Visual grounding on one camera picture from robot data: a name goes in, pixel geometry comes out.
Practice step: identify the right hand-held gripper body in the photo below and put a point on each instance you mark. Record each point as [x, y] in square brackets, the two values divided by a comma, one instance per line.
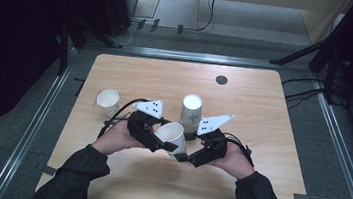
[214, 147]

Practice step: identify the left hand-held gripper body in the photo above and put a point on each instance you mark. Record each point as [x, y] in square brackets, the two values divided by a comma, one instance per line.
[141, 129]

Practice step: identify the person's left hand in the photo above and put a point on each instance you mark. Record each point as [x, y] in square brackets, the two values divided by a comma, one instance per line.
[116, 139]

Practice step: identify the person's right hand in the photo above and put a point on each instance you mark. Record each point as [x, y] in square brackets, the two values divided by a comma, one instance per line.
[237, 163]

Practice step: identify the black round table grommet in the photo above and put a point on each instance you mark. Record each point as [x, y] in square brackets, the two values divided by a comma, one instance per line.
[221, 80]

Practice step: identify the black tape strip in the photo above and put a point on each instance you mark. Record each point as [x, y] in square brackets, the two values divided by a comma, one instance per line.
[79, 85]

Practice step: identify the black metal stand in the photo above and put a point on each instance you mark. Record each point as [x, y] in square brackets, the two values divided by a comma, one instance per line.
[64, 46]

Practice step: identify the black cabinet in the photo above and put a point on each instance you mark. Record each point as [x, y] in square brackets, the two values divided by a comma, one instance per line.
[115, 2]

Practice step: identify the black tripod stand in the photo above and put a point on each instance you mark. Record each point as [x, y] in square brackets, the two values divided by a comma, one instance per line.
[334, 53]

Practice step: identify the light wooden desk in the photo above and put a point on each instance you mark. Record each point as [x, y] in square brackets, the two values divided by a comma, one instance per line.
[318, 18]

